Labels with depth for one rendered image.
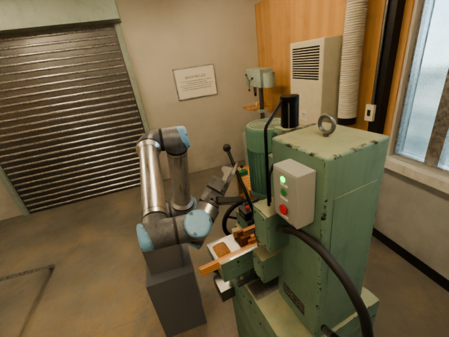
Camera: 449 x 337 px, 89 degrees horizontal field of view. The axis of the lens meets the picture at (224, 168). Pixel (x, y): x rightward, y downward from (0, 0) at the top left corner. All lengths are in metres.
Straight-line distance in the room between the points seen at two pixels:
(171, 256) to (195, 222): 0.89
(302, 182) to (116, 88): 3.39
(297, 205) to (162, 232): 0.41
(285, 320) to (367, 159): 0.71
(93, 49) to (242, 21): 2.12
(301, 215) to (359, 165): 0.19
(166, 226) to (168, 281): 0.94
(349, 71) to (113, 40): 2.89
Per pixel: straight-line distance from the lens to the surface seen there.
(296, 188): 0.59
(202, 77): 3.83
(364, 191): 0.73
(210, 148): 4.07
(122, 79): 3.74
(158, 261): 1.64
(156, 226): 0.76
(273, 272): 0.99
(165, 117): 3.83
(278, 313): 1.13
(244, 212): 1.25
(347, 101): 2.29
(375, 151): 0.70
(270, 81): 2.98
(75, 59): 3.85
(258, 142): 0.87
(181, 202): 1.51
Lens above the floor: 1.75
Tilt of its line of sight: 25 degrees down
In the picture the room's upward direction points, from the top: 8 degrees counter-clockwise
